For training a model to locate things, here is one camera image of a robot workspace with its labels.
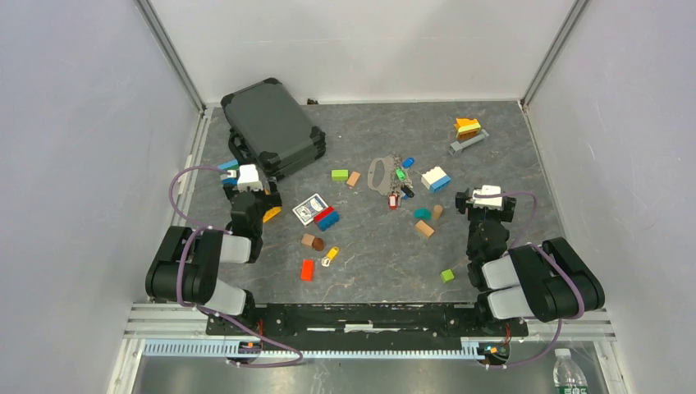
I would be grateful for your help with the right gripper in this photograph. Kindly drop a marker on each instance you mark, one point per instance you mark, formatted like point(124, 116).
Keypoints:
point(462, 198)

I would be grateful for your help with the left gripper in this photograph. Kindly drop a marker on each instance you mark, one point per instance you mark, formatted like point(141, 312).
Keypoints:
point(272, 199)

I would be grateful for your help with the red key tag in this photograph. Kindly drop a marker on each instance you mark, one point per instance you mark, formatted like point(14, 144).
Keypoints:
point(393, 201)

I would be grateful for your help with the metal keyring plate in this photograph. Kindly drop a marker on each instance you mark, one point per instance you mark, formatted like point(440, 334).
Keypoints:
point(382, 176)

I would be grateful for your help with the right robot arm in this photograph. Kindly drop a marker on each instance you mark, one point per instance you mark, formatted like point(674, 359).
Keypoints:
point(546, 281)

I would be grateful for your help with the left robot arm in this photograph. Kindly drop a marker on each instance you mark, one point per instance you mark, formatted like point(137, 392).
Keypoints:
point(187, 263)

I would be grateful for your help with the yellow lego plate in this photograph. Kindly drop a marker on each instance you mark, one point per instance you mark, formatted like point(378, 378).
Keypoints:
point(271, 213)

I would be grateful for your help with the playing card box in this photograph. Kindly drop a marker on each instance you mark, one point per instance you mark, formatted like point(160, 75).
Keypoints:
point(307, 210)

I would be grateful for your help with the blue green white lego stack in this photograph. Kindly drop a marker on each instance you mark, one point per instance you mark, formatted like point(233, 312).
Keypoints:
point(228, 166)

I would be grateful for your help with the light wooden block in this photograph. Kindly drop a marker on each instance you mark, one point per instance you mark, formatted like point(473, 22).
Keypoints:
point(307, 240)

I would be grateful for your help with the red blue lego block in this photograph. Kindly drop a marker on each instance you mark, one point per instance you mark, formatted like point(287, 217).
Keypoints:
point(327, 218)

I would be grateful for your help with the brown wooden cylinder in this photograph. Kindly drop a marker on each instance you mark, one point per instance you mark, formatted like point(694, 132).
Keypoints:
point(318, 244)

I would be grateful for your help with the tan wooden cylinder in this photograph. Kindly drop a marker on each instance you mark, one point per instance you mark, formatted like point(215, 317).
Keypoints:
point(437, 212)

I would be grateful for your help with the black hard case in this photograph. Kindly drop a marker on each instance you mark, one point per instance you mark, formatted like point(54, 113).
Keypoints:
point(270, 129)

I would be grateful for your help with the green lego brick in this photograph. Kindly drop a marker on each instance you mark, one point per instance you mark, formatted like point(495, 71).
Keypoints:
point(340, 174)

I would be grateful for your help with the red lego brick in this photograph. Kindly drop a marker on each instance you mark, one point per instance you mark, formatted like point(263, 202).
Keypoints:
point(307, 270)

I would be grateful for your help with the white blue lego block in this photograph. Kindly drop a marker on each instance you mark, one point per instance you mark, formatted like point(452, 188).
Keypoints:
point(435, 179)

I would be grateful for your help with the grey lego piece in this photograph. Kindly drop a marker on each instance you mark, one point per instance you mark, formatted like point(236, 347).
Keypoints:
point(458, 146)

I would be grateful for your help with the orange wooden block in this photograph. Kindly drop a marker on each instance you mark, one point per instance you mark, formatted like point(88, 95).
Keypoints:
point(424, 229)

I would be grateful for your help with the small green cube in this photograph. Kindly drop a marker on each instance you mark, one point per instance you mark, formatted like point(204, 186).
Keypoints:
point(447, 276)

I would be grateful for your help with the tan wooden block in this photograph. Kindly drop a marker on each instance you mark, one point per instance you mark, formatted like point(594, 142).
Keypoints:
point(353, 179)

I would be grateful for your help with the teal wooden block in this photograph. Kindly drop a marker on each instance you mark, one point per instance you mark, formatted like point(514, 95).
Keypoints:
point(422, 214)

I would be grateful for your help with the black key fob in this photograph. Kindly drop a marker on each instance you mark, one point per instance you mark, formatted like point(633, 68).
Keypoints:
point(407, 191)

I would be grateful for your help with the blue key tag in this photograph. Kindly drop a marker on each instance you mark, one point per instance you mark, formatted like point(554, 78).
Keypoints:
point(407, 163)

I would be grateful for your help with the green key tag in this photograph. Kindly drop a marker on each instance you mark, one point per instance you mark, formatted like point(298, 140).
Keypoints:
point(400, 174)

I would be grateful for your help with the plastic water bottle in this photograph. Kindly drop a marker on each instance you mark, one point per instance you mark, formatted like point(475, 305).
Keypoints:
point(568, 377)

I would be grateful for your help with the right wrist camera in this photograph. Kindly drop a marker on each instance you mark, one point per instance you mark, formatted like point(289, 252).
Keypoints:
point(488, 197)

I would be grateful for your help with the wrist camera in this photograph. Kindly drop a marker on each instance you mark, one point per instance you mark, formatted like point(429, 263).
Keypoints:
point(488, 197)
point(246, 178)

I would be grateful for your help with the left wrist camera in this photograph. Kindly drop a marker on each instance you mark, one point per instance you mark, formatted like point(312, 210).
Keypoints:
point(246, 178)

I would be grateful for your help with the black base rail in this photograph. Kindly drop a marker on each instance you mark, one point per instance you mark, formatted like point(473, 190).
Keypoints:
point(375, 326)

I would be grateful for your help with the white cable duct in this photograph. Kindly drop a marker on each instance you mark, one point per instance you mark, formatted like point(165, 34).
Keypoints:
point(235, 349)

